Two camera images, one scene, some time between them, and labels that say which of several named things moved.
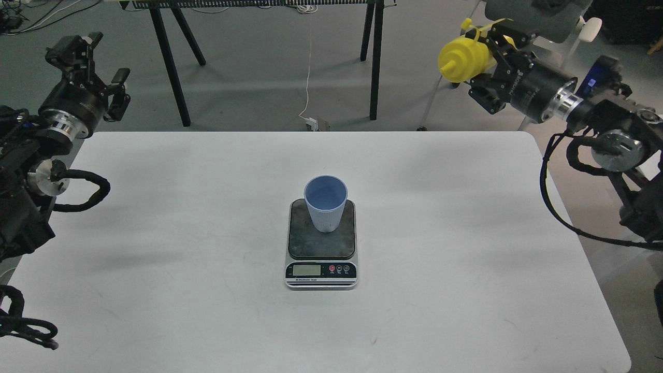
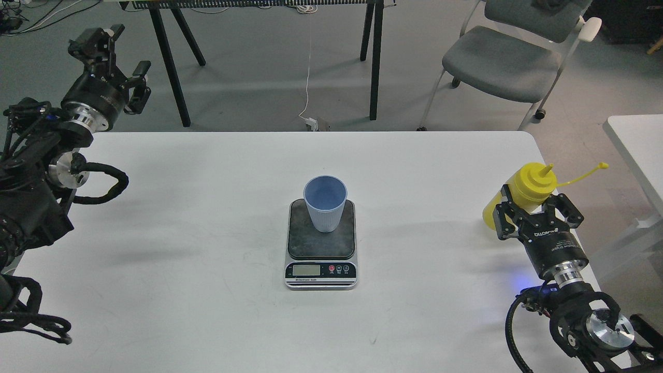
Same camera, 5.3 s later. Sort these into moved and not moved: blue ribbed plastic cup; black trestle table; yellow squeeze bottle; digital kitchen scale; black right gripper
Moved: black right gripper; yellow squeeze bottle
Not moved: black trestle table; blue ribbed plastic cup; digital kitchen scale
